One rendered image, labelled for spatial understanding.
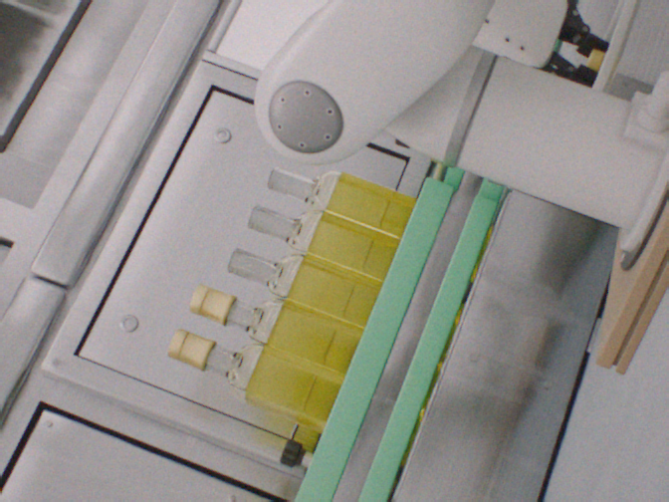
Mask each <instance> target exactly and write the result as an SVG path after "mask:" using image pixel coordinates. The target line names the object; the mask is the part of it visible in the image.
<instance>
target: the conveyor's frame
mask: <svg viewBox="0 0 669 502"><path fill-rule="evenodd" d="M619 1H620V0H579V2H578V5H577V9H576V10H577V11H578V12H579V14H580V16H581V18H582V20H583V22H584V23H585V24H587V25H588V26H589V27H590V33H592V34H593V35H595V36H597V37H599V38H601V39H603V37H604V35H605V33H606V31H607V28H608V26H609V24H610V22H611V19H612V17H613V15H614V12H615V10H616V8H617V6H618V3H619ZM618 232H619V229H618V228H615V227H614V225H611V224H608V223H605V222H603V221H600V220H597V219H594V218H592V217H589V216H586V215H584V214H581V213H578V212H575V211H573V210H566V209H564V208H561V207H558V206H555V205H553V204H550V203H547V202H545V201H542V200H539V199H536V198H534V197H531V196H528V195H525V194H524V193H521V192H518V191H516V190H513V193H511V192H509V194H508V197H507V199H506V202H505V205H504V207H503V210H502V213H501V215H500V218H499V221H498V223H497V226H496V229H495V231H494V234H493V237H492V240H491V242H490V245H489V248H488V250H487V253H486V256H485V258H484V261H483V264H482V266H481V269H480V272H479V274H478V277H477V280H476V282H475V285H474V288H473V290H472V293H471V296H470V298H469V301H468V304H467V306H466V309H465V312H464V314H463V317H462V320H461V323H460V325H459V328H458V331H457V333H456V336H455V339H454V341H453V344H452V347H451V349H450V352H449V355H448V357H447V360H446V363H445V365H444V368H443V371H442V373H441V376H440V379H439V381H438V383H437V386H436V388H435V391H434V394H433V397H432V399H431V402H430V405H429V407H428V410H427V413H426V415H425V418H424V421H423V423H422V426H421V429H420V431H419V434H418V437H417V439H416V442H415V445H414V447H413V450H412V453H411V455H410V458H409V461H408V463H407V466H406V469H405V472H404V474H403V477H402V480H401V482H400V485H399V488H398V490H397V493H396V496H395V498H394V501H393V502H537V500H538V497H539V494H540V491H541V488H542V485H543V482H544V478H545V475H546V472H547V469H548V466H549V463H550V460H551V457H552V454H553V451H554V447H555V444H556V441H557V438H558V433H559V430H560V427H561V424H562V421H563V418H564V414H565V411H566V408H567V405H568V402H569V399H570V396H571V393H572V390H573V387H574V383H575V380H576V377H577V374H578V371H579V368H580V365H581V362H582V359H583V358H586V359H587V357H588V356H589V355H590V353H591V350H592V347H593V344H594V341H595V337H596V334H597V331H598V328H599V325H600V322H601V319H600V318H596V315H597V312H598V309H599V306H600V303H601V300H602V297H603V294H604V291H605V288H606V284H607V281H608V278H609V275H610V272H611V269H612V266H613V260H614V254H615V249H616V243H617V237H618Z"/></svg>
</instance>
